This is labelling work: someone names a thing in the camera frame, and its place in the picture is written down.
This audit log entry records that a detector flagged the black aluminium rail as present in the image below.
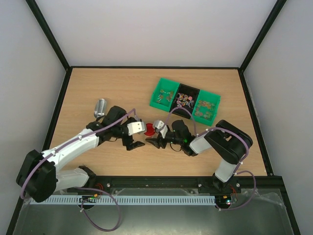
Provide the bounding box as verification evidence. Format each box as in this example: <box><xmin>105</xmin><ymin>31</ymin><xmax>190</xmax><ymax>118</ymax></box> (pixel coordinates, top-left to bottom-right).
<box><xmin>26</xmin><ymin>175</ymin><xmax>286</xmax><ymax>201</ymax></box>

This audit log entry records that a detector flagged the black bin with swirl lollipops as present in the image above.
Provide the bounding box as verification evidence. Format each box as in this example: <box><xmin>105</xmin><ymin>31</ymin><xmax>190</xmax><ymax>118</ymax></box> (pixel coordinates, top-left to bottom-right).
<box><xmin>170</xmin><ymin>83</ymin><xmax>200</xmax><ymax>114</ymax></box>

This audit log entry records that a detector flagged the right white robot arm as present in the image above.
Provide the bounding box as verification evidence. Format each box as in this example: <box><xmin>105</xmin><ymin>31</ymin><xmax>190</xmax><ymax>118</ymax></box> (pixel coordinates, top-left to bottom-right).
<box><xmin>146</xmin><ymin>119</ymin><xmax>253</xmax><ymax>192</ymax></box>

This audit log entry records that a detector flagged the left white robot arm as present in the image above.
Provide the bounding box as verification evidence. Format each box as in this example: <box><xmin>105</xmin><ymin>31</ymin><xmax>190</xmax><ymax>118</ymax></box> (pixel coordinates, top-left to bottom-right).
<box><xmin>16</xmin><ymin>106</ymin><xmax>146</xmax><ymax>202</ymax></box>

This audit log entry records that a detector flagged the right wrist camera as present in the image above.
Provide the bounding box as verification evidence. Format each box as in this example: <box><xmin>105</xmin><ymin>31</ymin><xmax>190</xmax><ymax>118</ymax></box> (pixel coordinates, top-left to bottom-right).
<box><xmin>153</xmin><ymin>119</ymin><xmax>168</xmax><ymax>133</ymax></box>

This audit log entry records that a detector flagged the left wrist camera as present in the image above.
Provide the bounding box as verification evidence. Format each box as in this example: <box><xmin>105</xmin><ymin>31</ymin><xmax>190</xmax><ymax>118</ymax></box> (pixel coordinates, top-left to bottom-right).
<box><xmin>127</xmin><ymin>121</ymin><xmax>146</xmax><ymax>136</ymax></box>

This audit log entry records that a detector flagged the red round lid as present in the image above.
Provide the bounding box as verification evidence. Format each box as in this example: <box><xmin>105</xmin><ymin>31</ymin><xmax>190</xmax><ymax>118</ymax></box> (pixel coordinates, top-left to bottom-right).
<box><xmin>144</xmin><ymin>123</ymin><xmax>155</xmax><ymax>137</ymax></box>

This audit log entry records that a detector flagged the green bin with gummies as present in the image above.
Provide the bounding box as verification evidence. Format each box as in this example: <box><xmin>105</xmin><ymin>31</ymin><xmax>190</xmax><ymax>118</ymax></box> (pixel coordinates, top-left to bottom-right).
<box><xmin>192</xmin><ymin>90</ymin><xmax>221</xmax><ymax>126</ymax></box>

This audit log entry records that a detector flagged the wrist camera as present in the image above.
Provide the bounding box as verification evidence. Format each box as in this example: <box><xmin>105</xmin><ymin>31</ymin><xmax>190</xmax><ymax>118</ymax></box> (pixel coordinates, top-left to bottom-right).
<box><xmin>153</xmin><ymin>119</ymin><xmax>168</xmax><ymax>133</ymax></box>
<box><xmin>127</xmin><ymin>121</ymin><xmax>146</xmax><ymax>136</ymax></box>

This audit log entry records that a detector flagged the metal scoop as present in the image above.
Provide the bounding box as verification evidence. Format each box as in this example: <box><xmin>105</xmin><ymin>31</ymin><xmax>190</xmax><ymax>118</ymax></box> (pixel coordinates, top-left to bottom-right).
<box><xmin>93</xmin><ymin>99</ymin><xmax>107</xmax><ymax>120</ymax></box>

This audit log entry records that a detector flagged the light blue cable duct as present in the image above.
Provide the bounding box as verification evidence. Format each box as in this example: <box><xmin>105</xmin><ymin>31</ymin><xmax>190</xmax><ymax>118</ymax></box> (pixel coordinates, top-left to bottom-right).
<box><xmin>30</xmin><ymin>195</ymin><xmax>216</xmax><ymax>206</ymax></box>

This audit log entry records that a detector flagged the green bin with lollipops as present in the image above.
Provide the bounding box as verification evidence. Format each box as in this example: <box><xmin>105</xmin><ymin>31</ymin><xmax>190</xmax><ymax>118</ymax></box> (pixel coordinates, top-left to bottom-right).
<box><xmin>150</xmin><ymin>78</ymin><xmax>180</xmax><ymax>112</ymax></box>

